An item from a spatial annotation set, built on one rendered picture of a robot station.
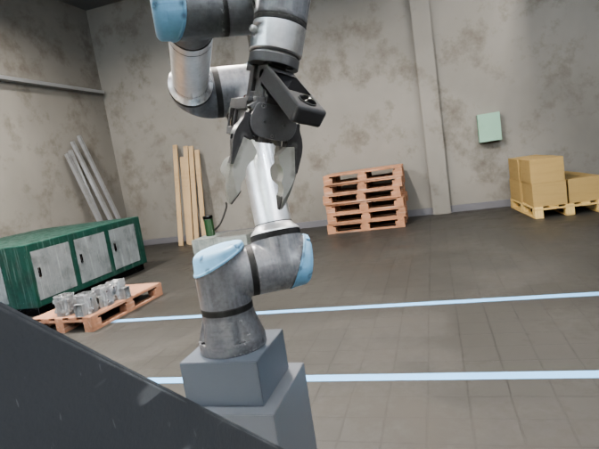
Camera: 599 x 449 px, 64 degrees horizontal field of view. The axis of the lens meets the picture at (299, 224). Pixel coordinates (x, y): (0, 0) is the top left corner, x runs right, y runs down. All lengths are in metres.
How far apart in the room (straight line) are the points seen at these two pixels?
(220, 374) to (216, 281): 0.19
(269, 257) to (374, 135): 7.86
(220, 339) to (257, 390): 0.13
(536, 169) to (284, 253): 6.54
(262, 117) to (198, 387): 0.64
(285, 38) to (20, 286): 5.73
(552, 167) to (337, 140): 3.64
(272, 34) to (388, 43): 8.31
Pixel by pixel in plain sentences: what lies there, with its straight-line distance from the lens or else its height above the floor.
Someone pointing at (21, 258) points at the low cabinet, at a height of 0.68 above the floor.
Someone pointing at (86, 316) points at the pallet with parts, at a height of 0.15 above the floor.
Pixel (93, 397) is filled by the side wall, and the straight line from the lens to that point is 0.27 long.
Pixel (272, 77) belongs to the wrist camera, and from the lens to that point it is 0.66.
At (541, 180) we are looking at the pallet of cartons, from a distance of 7.45.
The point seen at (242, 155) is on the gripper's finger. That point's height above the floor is 1.31.
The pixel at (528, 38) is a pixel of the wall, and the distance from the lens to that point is 9.04.
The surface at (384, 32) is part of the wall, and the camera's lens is 9.01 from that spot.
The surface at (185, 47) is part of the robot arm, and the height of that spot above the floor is 1.49.
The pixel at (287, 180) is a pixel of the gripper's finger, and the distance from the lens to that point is 0.69.
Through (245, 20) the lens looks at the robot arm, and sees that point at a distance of 0.79.
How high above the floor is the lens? 1.29
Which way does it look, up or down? 7 degrees down
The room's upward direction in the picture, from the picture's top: 9 degrees counter-clockwise
